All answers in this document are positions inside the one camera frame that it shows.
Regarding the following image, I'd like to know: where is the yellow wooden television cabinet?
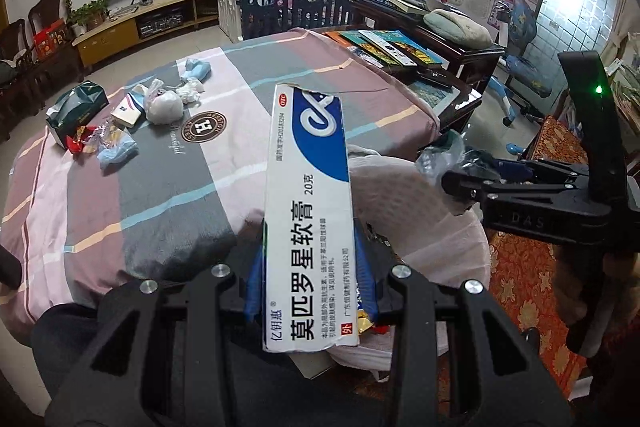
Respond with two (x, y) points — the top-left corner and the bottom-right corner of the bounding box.
(72, 0), (222, 68)

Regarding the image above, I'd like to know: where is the clear plastic wrapper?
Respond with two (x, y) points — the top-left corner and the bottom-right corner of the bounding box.
(87, 119), (124, 144)

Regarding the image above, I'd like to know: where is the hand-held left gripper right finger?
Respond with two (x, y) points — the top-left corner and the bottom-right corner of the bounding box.
(354, 218), (574, 427)

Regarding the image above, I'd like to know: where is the white blue ointment box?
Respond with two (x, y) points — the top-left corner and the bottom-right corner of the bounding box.
(262, 83), (362, 354)

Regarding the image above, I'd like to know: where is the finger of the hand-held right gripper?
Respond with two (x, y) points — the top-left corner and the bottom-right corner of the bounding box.
(441, 170), (587, 208)
(464, 151), (589, 181)

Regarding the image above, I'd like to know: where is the small white navy box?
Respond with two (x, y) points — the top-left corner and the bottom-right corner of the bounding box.
(110, 94), (146, 127)

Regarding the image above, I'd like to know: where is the red candy wrapper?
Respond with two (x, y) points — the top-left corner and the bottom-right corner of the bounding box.
(67, 125), (101, 156)

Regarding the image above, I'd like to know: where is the red gift box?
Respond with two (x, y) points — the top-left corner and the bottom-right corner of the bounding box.
(32, 19), (69, 58)

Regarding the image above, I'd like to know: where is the black audio amplifier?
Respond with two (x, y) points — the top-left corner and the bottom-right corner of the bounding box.
(137, 6), (184, 40)

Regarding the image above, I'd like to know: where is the crumpled white tissue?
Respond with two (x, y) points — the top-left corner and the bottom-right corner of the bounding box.
(179, 79), (206, 104)

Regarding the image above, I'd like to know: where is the dark wooden side table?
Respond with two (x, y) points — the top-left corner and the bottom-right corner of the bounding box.
(349, 0), (507, 84)

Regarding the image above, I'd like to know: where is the dark wooden chair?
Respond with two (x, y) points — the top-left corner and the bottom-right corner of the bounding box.
(27, 0), (84, 84)
(0, 17), (32, 144)

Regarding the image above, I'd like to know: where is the blue printed child chair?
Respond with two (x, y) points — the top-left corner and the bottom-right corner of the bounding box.
(486, 0), (554, 154)

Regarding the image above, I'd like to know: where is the potted green plant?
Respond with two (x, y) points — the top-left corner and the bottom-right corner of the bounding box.
(69, 0), (109, 34)

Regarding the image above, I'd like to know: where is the small light blue packet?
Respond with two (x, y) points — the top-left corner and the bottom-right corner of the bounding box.
(182, 59), (212, 81)

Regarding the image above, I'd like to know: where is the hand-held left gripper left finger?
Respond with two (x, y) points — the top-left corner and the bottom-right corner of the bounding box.
(57, 227), (267, 427)

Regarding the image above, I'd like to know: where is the white plastic bag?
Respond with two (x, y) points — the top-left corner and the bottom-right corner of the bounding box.
(144, 78), (185, 126)

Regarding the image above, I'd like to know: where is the checked pink grey table cloth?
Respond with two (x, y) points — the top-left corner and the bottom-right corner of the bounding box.
(0, 27), (442, 339)

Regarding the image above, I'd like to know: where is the trash bin with white bag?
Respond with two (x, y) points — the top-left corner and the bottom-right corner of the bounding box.
(289, 143), (494, 382)

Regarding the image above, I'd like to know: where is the light blue cloth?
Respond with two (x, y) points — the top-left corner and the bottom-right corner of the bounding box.
(97, 129), (139, 171)

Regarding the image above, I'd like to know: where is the grey green cushion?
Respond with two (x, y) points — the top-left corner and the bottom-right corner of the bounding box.
(423, 8), (494, 51)

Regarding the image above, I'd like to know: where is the red patterned seat cushion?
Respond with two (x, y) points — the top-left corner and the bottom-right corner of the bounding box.
(486, 114), (597, 409)

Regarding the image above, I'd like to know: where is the green tissue pack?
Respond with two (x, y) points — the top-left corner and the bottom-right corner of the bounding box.
(45, 80), (110, 148)

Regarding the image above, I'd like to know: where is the white blue playpen fence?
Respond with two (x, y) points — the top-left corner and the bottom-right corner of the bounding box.
(216, 0), (374, 44)

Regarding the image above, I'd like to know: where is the row of picture books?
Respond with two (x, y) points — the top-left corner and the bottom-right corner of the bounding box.
(325, 29), (432, 71)

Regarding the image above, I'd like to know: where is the low glass-top wooden table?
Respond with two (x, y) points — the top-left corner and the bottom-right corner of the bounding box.
(324, 28), (484, 134)

